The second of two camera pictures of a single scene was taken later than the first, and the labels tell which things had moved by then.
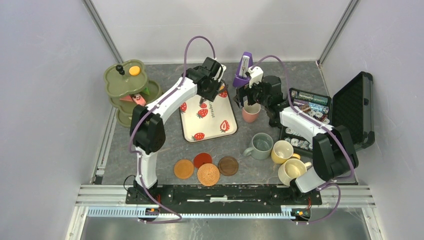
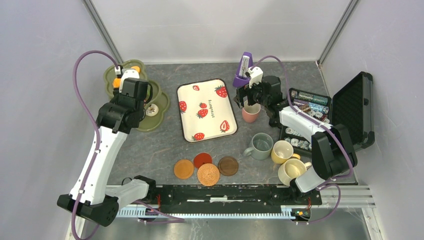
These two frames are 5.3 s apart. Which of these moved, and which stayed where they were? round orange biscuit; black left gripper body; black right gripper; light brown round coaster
Moved: black left gripper body
Stayed: black right gripper; round orange biscuit; light brown round coaster
